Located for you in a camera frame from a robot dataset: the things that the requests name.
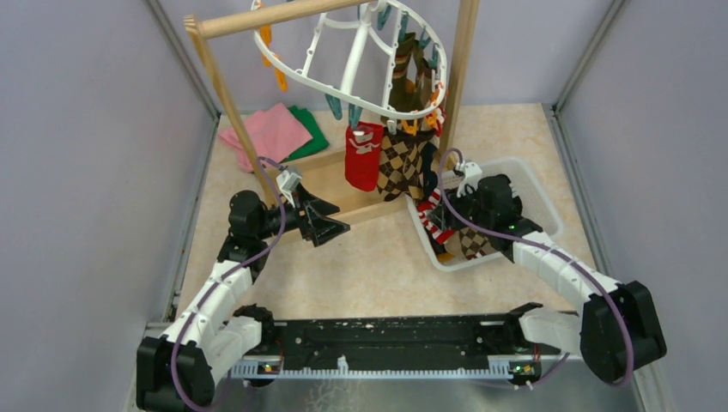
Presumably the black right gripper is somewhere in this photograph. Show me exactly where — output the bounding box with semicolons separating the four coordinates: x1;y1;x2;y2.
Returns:
428;183;494;232

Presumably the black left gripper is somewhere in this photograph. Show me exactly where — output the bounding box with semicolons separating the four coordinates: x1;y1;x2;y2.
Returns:
254;182;349;246

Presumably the red white striped sock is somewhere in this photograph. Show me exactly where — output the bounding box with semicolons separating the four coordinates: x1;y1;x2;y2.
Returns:
416;189;455;245

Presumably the brown argyle sock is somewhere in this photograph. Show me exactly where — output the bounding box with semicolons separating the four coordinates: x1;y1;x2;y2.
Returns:
399;131;434;200
376;130;409;202

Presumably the teal clothes clip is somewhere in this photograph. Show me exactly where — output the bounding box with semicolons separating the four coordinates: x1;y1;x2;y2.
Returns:
348;103;362;130
325;94;343;120

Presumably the white clothes clip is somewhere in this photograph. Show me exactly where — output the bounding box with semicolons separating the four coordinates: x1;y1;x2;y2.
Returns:
386;119;397;136

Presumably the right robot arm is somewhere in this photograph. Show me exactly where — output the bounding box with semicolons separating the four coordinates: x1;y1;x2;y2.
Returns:
426;174;667;385

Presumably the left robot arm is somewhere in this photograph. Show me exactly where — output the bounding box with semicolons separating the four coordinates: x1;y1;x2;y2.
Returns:
136;185;350;411

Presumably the wooden hanger rack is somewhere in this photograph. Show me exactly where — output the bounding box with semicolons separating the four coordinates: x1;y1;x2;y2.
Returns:
183;0;480;245

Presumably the orange clothes clip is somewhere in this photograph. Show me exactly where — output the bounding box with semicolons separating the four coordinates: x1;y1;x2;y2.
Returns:
400;119;419;136

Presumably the orange clip at back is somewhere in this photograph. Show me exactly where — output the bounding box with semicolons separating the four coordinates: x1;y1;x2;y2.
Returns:
258;26;288;93

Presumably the white round clip hanger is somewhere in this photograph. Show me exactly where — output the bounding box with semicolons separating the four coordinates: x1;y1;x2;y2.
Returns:
253;1;447;124

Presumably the white plastic laundry basket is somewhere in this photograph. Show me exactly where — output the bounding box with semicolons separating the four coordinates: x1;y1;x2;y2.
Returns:
404;156;563;272

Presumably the green cloth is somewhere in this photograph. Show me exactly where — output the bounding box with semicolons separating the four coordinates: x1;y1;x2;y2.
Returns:
285;106;330;161

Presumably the navy white red hanging sock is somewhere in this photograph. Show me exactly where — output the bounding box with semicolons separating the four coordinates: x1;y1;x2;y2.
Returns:
417;108;446;200

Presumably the pink cloth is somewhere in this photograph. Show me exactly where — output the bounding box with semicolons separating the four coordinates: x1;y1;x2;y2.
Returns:
244;103;311;163

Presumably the olive striped hanging sock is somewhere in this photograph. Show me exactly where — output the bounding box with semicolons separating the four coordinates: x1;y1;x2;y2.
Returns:
388;32;421;112

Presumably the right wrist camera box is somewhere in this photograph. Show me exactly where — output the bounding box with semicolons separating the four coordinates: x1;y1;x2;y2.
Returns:
453;161;482;187

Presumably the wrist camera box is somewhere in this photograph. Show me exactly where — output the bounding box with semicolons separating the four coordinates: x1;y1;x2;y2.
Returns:
453;161;482;187
276;166;302;204

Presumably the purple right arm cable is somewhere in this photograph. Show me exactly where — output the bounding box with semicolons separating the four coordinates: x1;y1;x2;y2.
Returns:
436;148;635;389

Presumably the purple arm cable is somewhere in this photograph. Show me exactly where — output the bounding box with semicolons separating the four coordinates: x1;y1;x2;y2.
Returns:
170;156;288;412
436;148;635;389

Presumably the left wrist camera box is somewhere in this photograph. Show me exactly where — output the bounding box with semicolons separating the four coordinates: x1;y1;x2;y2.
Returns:
276;166;302;204

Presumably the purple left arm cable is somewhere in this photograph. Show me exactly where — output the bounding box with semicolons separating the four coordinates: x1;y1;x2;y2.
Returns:
170;156;288;412

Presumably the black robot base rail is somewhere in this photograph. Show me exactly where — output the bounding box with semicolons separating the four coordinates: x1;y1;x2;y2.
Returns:
225;306;566;387

